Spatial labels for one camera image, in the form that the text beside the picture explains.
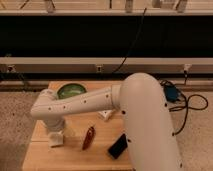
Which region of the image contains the black hanging cable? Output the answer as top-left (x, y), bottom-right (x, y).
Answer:
top-left (112, 7), bottom-right (148, 74)

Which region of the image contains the white sponge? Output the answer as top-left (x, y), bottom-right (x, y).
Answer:
top-left (48, 132), bottom-right (64, 147)

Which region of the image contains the wooden cutting board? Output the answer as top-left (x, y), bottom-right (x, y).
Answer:
top-left (21, 80), bottom-right (134, 171)

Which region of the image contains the white bottle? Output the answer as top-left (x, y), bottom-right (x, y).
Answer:
top-left (99, 110), bottom-right (113, 121)

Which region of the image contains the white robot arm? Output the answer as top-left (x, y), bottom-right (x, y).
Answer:
top-left (31, 73), bottom-right (184, 171)

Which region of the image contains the black smartphone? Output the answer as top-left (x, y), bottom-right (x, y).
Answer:
top-left (108, 134), bottom-right (128, 159)

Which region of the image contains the black floor cable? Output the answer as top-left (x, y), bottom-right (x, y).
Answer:
top-left (159, 79), bottom-right (210, 136)

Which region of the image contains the blue power adapter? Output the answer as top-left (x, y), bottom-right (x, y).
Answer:
top-left (163, 85), bottom-right (179, 102)

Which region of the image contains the red chili pepper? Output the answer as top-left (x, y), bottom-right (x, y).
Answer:
top-left (82, 126), bottom-right (96, 150)

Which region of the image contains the green ceramic bowl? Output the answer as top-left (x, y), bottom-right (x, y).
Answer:
top-left (57, 83), bottom-right (87, 99)

